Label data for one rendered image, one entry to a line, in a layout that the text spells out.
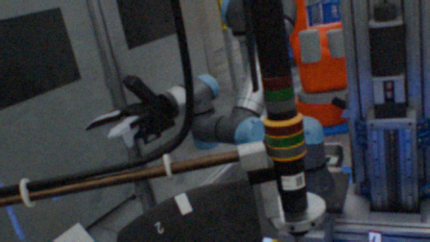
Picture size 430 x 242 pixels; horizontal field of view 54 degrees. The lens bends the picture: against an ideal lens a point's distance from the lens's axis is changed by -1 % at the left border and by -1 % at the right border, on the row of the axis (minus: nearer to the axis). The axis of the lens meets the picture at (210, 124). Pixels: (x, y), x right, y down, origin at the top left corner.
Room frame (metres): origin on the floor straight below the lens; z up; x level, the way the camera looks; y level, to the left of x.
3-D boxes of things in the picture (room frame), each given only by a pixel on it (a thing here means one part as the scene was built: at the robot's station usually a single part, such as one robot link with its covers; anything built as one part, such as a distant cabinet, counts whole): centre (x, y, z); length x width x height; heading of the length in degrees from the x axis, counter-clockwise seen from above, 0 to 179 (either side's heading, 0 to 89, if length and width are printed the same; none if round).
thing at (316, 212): (0.44, -0.07, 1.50); 0.09 x 0.07 x 0.10; 89
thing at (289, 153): (0.44, -0.08, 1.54); 0.04 x 0.04 x 0.01
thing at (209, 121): (1.09, 0.01, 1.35); 0.11 x 0.08 x 0.11; 45
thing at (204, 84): (1.10, 0.02, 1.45); 0.11 x 0.08 x 0.09; 131
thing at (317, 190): (1.20, -0.27, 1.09); 0.15 x 0.15 x 0.10
